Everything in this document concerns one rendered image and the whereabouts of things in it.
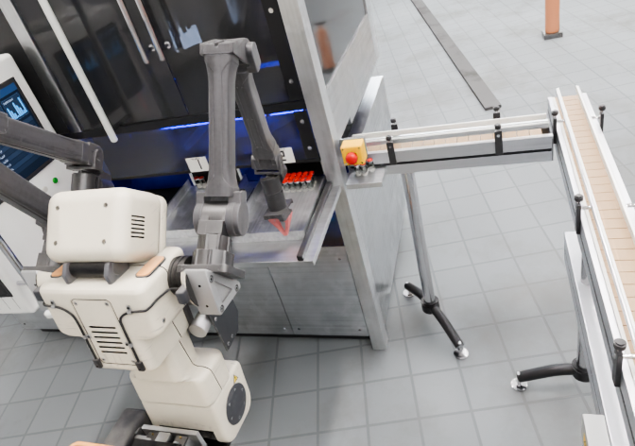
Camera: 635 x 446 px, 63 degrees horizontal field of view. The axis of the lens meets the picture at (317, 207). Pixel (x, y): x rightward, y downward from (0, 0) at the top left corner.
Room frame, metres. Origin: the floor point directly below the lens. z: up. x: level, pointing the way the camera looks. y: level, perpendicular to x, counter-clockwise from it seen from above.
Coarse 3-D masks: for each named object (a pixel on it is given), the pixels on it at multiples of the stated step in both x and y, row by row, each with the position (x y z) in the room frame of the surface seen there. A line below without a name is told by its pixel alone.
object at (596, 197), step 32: (576, 96) 1.60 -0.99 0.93; (576, 128) 1.40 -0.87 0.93; (576, 160) 1.19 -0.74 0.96; (608, 160) 1.13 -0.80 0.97; (576, 192) 1.08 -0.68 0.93; (608, 192) 1.05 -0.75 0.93; (576, 224) 0.98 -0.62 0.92; (608, 224) 0.93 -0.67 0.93; (608, 256) 0.80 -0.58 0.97; (608, 288) 0.74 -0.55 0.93; (608, 320) 0.67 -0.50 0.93; (608, 352) 0.65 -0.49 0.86
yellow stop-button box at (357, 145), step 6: (348, 138) 1.59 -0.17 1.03; (354, 138) 1.58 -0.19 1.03; (360, 138) 1.57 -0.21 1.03; (342, 144) 1.56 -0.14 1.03; (348, 144) 1.55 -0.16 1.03; (354, 144) 1.54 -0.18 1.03; (360, 144) 1.52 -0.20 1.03; (342, 150) 1.54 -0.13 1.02; (348, 150) 1.53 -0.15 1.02; (354, 150) 1.52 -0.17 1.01; (360, 150) 1.51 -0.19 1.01; (366, 150) 1.56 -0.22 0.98; (342, 156) 1.54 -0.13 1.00; (360, 156) 1.51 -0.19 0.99; (366, 156) 1.55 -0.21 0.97; (360, 162) 1.52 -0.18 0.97
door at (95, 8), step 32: (32, 0) 1.91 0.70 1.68; (64, 0) 1.86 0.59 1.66; (96, 0) 1.82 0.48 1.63; (128, 0) 1.77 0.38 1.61; (32, 32) 1.93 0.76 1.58; (64, 32) 1.88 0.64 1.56; (96, 32) 1.84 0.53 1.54; (128, 32) 1.79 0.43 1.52; (64, 64) 1.91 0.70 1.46; (96, 64) 1.86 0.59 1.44; (128, 64) 1.81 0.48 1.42; (160, 64) 1.77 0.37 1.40; (96, 96) 1.89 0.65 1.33; (128, 96) 1.84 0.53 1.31; (160, 96) 1.79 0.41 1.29; (96, 128) 1.91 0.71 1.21
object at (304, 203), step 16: (256, 192) 1.65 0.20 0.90; (304, 192) 1.58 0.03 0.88; (320, 192) 1.52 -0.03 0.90; (256, 208) 1.57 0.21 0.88; (304, 208) 1.48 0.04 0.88; (256, 224) 1.47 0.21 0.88; (304, 224) 1.33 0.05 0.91; (240, 240) 1.39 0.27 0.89; (256, 240) 1.37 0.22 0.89; (272, 240) 1.35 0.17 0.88
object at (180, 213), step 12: (240, 180) 1.74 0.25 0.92; (180, 192) 1.81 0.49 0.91; (192, 192) 1.83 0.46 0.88; (168, 204) 1.72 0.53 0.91; (180, 204) 1.76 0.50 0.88; (192, 204) 1.73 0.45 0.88; (168, 216) 1.69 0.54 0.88; (180, 216) 1.66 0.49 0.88; (192, 216) 1.64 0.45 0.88; (168, 228) 1.61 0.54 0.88; (180, 228) 1.58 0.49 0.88; (192, 228) 1.56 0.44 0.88
